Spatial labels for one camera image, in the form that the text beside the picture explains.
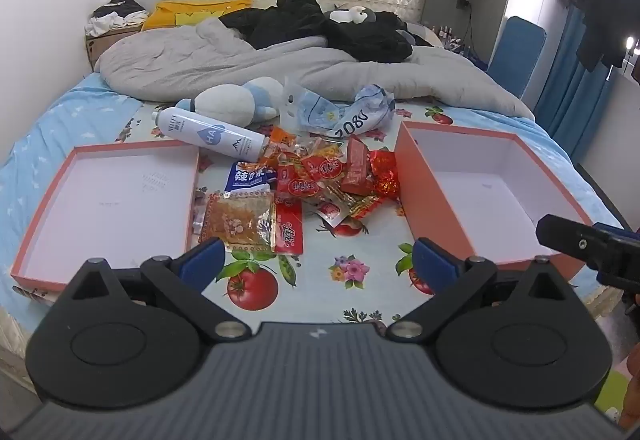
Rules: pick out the white and blue plush toy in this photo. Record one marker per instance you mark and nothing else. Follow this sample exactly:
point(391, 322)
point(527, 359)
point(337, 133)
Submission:
point(225, 102)

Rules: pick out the black wall outlet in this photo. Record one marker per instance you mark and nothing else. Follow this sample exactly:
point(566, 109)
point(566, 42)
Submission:
point(463, 3)

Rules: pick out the row of small bottles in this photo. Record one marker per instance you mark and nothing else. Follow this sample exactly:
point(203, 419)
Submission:
point(447, 35)

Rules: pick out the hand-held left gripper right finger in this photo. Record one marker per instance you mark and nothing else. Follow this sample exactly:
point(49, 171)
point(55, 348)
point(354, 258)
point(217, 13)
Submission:
point(434, 265)

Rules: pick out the black and white plush toy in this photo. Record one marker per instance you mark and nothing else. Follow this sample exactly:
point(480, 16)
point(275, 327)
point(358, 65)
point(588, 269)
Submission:
point(350, 14)

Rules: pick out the orange edged clear snack packet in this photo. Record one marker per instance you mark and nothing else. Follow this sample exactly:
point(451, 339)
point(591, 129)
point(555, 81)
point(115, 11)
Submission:
point(237, 220)

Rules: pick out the blue chair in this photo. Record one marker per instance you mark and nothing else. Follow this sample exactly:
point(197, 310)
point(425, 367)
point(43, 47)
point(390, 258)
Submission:
point(517, 54)

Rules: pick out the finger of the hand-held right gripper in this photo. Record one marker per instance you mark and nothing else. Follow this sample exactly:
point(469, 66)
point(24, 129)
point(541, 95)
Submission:
point(622, 279)
point(565, 235)

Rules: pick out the white spray bottle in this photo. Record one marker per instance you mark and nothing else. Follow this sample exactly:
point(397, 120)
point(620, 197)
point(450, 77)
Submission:
point(210, 134)

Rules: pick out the pile of red snack packets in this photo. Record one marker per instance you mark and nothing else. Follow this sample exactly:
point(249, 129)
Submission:
point(325, 169)

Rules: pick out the clear plastic bag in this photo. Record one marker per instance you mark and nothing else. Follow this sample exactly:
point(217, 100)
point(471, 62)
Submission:
point(305, 109)

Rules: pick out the blue curtain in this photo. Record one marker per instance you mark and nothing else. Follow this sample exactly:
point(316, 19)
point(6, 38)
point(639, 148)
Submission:
point(570, 84)

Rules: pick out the orange cardboard box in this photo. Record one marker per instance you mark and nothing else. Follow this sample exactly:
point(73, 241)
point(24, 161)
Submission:
point(480, 190)

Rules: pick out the black grey garment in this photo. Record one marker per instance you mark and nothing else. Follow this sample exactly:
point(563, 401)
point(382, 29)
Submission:
point(412, 38)

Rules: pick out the vegetable print tablecloth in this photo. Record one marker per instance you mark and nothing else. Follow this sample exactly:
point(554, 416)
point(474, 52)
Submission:
point(315, 275)

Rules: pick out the blue white snack packet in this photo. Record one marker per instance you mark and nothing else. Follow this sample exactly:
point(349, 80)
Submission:
point(247, 177)

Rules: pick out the brown cardboard box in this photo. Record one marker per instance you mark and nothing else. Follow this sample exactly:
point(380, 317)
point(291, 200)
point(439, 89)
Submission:
point(102, 44)

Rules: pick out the black clothing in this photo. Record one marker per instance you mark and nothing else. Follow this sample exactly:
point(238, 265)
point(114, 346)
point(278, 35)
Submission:
point(295, 19)

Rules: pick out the orange box lid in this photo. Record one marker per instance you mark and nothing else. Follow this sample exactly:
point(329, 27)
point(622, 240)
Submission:
point(110, 210)

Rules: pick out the pile of folded clothes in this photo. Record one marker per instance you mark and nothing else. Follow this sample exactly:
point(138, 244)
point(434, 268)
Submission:
point(115, 14)

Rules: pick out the red label snack packet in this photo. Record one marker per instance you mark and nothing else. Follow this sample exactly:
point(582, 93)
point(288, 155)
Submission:
point(290, 230)

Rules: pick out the crumpled blue white plastic bag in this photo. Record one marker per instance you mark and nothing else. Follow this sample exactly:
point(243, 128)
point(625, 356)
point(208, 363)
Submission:
point(365, 112)

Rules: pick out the person's right forearm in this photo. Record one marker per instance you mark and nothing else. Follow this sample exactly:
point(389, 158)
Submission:
point(631, 390)

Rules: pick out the grey duvet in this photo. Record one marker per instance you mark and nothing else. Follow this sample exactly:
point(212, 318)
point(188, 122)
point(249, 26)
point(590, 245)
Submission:
point(200, 59)

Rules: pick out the yellow pillow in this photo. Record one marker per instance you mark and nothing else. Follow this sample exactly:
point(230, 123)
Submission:
point(175, 14)

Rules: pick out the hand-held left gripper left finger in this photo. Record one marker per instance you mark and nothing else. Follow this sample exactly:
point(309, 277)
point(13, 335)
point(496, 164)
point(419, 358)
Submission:
point(202, 260)

